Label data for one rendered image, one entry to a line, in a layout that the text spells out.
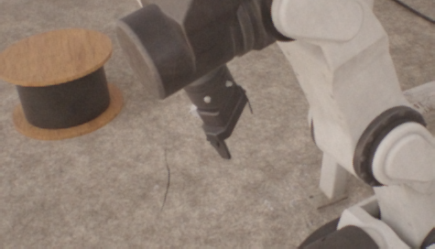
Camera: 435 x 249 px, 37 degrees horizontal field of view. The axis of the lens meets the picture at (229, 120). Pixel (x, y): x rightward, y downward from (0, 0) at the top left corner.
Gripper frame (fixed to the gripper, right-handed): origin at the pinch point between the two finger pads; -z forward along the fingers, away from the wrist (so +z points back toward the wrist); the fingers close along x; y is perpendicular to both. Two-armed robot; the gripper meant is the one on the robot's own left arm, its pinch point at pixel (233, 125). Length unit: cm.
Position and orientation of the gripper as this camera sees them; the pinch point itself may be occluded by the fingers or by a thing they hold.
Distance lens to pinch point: 126.7
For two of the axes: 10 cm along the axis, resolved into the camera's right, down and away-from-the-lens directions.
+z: -3.4, -6.0, -7.2
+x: 3.9, -7.9, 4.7
